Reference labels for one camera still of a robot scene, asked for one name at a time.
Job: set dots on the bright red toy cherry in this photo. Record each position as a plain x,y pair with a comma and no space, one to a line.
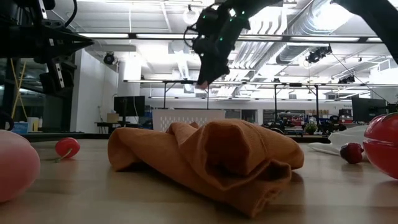
66,147

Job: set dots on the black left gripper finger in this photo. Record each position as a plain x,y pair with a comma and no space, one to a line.
68,42

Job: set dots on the cardboard box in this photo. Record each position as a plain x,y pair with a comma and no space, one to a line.
112,117

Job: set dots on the black metal workstation frame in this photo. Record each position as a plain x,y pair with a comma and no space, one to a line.
174,82
295,84

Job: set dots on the red toy tomato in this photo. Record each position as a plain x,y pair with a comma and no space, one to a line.
384,146

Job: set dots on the large black ceiling spotlight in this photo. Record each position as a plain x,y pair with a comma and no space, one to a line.
318,54

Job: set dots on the white cloth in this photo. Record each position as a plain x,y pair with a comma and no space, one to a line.
345,137

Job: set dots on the blue bin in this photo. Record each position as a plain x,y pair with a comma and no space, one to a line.
20,127

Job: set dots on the black background robot arms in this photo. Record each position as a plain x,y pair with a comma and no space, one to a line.
280,123

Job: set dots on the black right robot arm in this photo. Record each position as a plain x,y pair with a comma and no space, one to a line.
379,18

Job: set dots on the white round ceiling lamp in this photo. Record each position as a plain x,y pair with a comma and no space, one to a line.
190,17

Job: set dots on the orange cloth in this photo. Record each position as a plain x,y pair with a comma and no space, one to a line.
202,155

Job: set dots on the silver ventilation duct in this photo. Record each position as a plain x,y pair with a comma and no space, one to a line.
298,46

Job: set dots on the small black ceiling spotlight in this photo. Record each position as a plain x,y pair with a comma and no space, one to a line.
109,58
346,80

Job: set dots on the black aluminium table frame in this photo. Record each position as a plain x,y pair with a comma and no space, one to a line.
77,136

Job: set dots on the white plastic basket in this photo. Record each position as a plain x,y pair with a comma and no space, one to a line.
186,117

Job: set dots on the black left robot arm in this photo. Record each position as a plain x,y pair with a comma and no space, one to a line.
18,40

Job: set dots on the pink toy peach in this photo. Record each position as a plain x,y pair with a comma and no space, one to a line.
15,165

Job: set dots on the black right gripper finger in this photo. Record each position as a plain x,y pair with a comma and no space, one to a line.
223,71
206,71

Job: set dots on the small background potted plant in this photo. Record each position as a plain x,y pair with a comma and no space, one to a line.
311,127

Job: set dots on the black computer monitor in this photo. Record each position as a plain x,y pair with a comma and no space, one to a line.
129,105
368,109

